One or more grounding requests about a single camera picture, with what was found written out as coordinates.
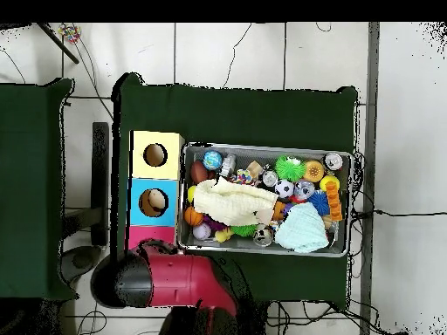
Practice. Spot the cream waffle cloth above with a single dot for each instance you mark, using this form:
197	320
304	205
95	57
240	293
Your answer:
234	204

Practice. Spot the light blue waffle cloth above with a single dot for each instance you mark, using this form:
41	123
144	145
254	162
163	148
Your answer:
302	228

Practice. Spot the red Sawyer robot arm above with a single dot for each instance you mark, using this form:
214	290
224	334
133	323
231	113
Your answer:
188	279

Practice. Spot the wooden box with three holes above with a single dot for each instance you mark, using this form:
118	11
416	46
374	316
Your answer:
139	216

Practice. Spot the blue globe ball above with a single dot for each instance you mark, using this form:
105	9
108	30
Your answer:
212	160

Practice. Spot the brown toy football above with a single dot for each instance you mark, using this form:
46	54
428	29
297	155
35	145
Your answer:
199	172

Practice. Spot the orange toy basketball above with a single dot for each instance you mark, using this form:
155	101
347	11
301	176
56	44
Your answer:
193	216

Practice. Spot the black and white soccer ball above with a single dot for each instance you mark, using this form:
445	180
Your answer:
284	188

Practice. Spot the green spiky toy with eyes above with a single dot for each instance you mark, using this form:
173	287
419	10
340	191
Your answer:
290	168

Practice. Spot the dark green table cloth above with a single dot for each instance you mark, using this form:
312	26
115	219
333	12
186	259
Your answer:
244	115

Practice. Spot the toy burger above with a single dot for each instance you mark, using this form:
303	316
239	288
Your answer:
313	171

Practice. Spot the blue spiky ball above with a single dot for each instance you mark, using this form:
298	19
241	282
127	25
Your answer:
317	203

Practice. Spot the silver drink can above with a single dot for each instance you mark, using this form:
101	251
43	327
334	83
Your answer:
333	161

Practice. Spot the dark green side table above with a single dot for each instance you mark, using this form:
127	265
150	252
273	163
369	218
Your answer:
31	209

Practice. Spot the small colourful toy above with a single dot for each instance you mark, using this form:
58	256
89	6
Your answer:
70	33

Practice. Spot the black pole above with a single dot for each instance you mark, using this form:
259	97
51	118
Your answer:
57	42

